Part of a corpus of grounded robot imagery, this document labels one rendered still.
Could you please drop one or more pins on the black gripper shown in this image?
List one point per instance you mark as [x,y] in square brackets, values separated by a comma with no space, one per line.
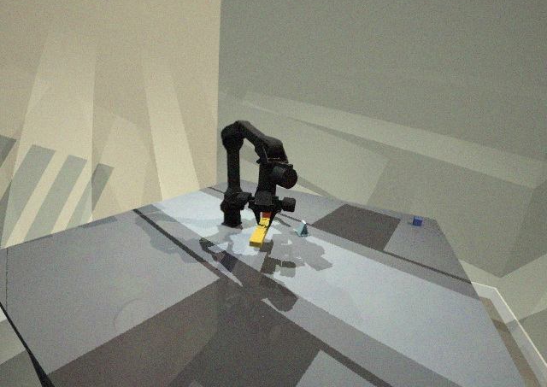
[287,204]

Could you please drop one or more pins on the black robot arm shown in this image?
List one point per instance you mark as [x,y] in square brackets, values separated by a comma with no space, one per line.
[274,170]

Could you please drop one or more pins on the small pale blue wedge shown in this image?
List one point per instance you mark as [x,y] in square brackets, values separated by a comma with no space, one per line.
[302,230]

